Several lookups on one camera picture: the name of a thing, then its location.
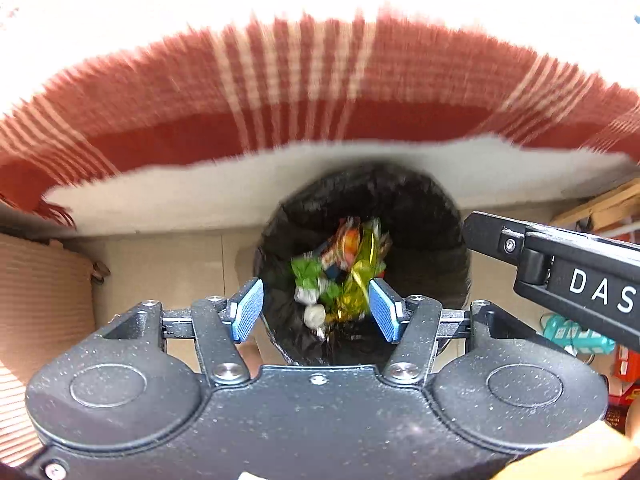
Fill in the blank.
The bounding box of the black lined trash bin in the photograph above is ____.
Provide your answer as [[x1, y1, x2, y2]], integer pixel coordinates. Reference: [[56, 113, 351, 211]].
[[254, 162, 470, 366]]

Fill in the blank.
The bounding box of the large gold foil wrapper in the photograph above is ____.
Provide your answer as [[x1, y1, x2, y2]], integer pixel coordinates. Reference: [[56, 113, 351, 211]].
[[329, 218, 392, 323]]

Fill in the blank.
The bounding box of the red white plaid blanket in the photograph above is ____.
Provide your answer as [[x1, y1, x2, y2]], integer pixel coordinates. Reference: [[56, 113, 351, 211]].
[[1, 14, 639, 226]]

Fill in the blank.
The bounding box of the pink ribbed suitcase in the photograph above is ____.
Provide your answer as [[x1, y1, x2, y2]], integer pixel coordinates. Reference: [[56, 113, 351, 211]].
[[0, 234, 96, 466]]

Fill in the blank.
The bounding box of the green white wrapper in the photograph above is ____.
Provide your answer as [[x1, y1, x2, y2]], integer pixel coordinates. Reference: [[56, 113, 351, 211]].
[[291, 257, 343, 311]]

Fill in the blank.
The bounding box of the colourful fruit snack packet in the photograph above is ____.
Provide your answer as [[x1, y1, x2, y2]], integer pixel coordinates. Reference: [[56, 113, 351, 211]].
[[320, 217, 361, 271]]

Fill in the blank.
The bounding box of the white tissue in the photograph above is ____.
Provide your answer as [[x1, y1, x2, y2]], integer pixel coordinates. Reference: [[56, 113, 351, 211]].
[[303, 304, 326, 341]]

